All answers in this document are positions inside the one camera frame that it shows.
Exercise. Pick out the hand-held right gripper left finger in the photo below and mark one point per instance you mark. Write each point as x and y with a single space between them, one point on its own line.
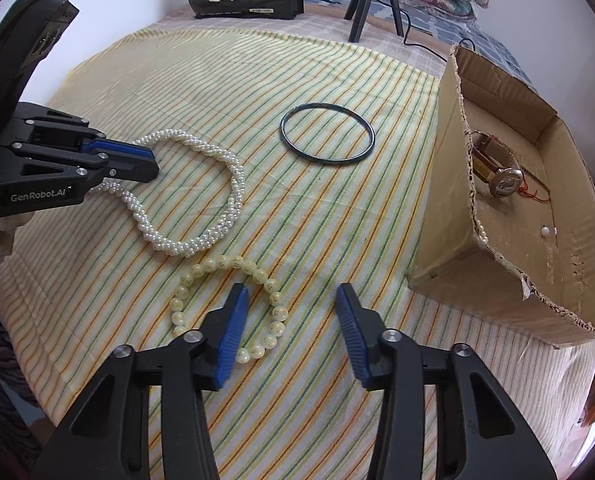
232 330

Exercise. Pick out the thin pearl strand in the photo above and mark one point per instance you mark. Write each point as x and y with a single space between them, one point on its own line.
481 234

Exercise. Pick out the yellow striped cloth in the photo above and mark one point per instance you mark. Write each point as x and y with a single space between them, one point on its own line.
327 235

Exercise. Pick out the cardboard box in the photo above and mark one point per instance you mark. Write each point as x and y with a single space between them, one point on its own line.
447 240

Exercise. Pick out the blue patterned bedsheet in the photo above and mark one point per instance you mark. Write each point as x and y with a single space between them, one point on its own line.
442 30

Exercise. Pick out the black mini tripod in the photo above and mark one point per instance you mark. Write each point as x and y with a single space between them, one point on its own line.
360 5

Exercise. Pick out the dark thin bangle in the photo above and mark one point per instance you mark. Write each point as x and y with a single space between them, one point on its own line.
283 132

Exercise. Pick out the pink checked bedsheet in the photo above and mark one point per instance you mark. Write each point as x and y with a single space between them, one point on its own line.
327 27

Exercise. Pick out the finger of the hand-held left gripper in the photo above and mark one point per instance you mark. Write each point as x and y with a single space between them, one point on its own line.
132 170
122 149

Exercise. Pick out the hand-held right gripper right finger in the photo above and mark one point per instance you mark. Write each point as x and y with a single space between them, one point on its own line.
352 330

